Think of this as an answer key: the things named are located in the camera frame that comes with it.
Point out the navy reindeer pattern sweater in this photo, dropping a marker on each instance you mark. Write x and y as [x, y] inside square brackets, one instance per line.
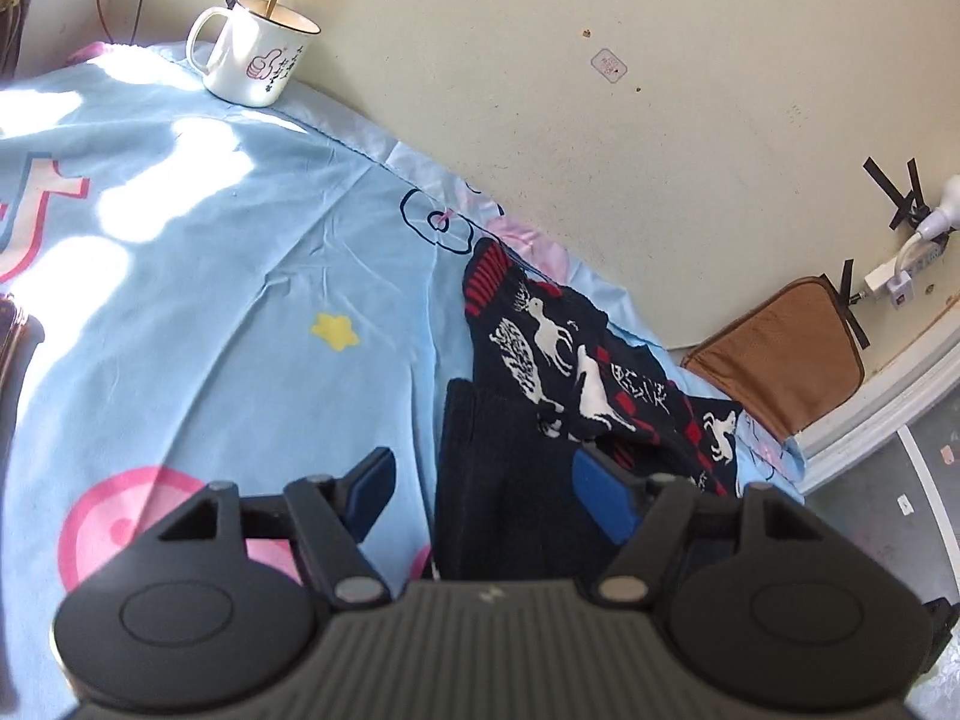
[510, 480]

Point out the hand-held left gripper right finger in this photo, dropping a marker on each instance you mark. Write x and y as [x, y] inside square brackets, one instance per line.
[604, 499]

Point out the crossed black tape strips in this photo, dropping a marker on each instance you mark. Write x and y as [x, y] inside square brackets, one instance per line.
[900, 199]

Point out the white enamel mug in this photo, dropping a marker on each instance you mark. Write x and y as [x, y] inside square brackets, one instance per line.
[247, 60]

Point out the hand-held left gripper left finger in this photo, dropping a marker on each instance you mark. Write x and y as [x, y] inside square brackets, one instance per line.
[371, 491]

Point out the smartphone in rose gold case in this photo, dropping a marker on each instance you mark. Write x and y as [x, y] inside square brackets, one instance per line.
[13, 330]

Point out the white door frame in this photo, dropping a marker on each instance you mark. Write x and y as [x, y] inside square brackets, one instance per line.
[885, 405]

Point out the black tape strip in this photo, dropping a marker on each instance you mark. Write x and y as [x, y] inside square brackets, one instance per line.
[859, 326]

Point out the brown seat cushion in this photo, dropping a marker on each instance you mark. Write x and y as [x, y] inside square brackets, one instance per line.
[780, 360]

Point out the light blue cartoon printed blanket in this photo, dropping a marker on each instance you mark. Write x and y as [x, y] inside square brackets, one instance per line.
[225, 277]

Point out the white plug adapter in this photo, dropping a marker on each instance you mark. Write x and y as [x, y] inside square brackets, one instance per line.
[889, 281]

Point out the white power strip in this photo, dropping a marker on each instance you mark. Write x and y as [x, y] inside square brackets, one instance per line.
[941, 217]

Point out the small pink wall sticker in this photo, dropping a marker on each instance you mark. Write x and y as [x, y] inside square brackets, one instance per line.
[608, 64]

